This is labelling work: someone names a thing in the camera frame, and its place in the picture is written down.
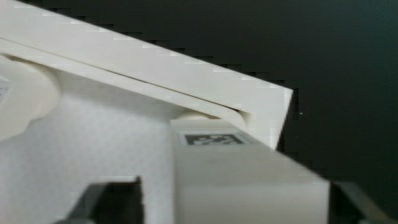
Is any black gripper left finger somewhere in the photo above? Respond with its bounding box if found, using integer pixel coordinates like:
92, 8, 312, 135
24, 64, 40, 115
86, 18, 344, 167
52, 177, 145, 224

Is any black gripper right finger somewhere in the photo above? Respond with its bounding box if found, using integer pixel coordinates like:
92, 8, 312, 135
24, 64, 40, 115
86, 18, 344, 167
326, 182, 394, 224

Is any white desk top tray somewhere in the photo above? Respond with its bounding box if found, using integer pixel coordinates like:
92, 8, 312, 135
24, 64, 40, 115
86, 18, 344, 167
0, 38, 253, 224

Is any white L-shaped corner fence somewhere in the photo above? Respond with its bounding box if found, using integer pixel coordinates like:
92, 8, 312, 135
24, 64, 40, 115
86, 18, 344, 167
0, 0, 292, 147

